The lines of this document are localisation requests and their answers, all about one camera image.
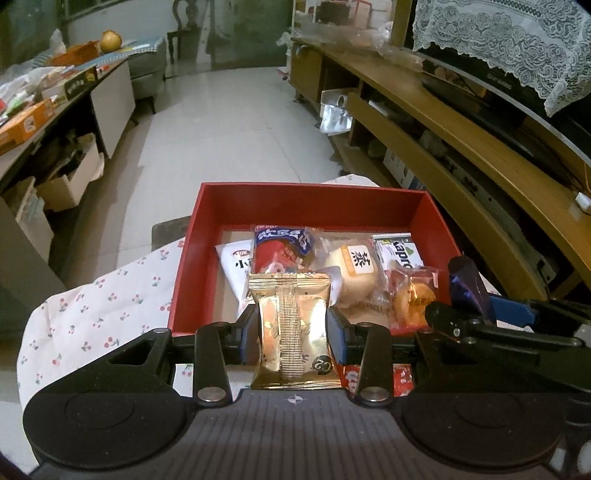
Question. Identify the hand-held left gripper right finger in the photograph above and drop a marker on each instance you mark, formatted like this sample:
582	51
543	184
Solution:
334	333

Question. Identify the small white adapter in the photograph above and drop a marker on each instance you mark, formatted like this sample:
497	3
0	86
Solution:
583	199

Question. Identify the yellow pomelo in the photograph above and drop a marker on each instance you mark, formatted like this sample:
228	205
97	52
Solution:
111	41

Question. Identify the dark wooden chair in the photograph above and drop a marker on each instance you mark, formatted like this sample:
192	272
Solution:
184	32

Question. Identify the black long box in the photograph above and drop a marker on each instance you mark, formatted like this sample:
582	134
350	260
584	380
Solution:
81	83

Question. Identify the gold snack packet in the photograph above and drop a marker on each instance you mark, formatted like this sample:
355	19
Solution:
291	323

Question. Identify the white plastic bag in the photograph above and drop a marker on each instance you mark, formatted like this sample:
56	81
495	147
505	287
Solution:
57	40

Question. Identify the red and white candy packet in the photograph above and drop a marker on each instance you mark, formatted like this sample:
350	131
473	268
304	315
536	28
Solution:
401	378

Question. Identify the orange pastry packet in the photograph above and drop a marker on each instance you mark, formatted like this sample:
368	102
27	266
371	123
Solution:
413	300

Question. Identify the pile of assorted packets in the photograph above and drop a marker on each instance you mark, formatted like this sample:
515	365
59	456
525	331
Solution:
27	83

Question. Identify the cherry print white cloth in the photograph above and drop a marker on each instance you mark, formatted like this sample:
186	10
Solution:
92	304

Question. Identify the orange flat box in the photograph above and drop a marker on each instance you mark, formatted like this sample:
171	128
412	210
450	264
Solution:
25	124

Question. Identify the clear steamed cake packet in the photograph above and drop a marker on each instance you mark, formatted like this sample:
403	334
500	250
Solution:
355	272

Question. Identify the red cardboard box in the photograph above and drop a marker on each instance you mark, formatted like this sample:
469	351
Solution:
203	217

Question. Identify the black television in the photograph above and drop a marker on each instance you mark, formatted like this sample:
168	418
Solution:
489	87

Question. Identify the dark small table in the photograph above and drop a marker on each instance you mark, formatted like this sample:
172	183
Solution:
168	233

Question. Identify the blue and red packet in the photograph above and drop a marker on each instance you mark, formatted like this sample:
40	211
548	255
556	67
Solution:
281	244

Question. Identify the checkered cloth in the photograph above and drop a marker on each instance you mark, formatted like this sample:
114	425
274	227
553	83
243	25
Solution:
134	48

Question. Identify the clear plastic bags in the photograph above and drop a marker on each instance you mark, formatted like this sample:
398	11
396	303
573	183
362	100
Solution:
364	39

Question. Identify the open cardboard box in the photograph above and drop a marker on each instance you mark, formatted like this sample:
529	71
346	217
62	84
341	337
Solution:
69	180

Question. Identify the purple snack packet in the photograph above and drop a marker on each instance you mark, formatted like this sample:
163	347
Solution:
468	286

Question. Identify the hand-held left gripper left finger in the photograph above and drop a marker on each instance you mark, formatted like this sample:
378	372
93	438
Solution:
249	334

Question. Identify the white appliance carton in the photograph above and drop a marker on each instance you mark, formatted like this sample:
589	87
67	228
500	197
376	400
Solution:
398	168

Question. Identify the orange tray box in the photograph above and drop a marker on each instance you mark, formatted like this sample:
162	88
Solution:
74	54

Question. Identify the green wafer packet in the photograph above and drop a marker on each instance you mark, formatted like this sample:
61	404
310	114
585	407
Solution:
405	254

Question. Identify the silver paper bag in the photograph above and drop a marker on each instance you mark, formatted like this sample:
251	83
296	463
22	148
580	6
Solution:
336	115

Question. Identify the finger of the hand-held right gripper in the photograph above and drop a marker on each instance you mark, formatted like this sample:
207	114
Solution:
512	309
443	316

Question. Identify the white lace cloth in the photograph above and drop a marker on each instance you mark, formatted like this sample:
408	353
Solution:
498	32

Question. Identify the long white side table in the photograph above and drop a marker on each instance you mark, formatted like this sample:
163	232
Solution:
113	104

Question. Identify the glass sliding door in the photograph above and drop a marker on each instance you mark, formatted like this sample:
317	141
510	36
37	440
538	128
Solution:
251	32

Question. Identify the white spicy strip packet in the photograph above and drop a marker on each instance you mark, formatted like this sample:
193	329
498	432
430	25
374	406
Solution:
235	272

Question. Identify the wooden television cabinet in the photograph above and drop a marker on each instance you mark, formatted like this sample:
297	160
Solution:
438	107

